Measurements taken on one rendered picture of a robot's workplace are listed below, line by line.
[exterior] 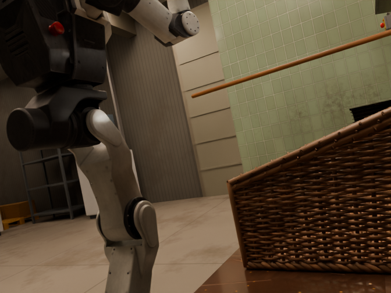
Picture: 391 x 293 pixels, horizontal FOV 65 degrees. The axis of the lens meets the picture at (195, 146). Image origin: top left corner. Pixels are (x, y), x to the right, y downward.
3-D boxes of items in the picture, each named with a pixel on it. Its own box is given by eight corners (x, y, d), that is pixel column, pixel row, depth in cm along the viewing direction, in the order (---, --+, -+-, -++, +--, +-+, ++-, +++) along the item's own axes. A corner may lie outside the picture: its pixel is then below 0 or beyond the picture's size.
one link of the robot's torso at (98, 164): (144, 248, 99) (78, 116, 85) (103, 250, 107) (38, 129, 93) (164, 220, 112) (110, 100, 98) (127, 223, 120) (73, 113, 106)
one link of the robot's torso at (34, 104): (39, 147, 75) (25, 77, 75) (7, 156, 81) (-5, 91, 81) (116, 140, 100) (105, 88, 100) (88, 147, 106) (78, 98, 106)
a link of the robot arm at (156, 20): (195, 48, 101) (142, 3, 87) (170, 59, 111) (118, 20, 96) (202, 20, 105) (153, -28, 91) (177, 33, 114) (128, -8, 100)
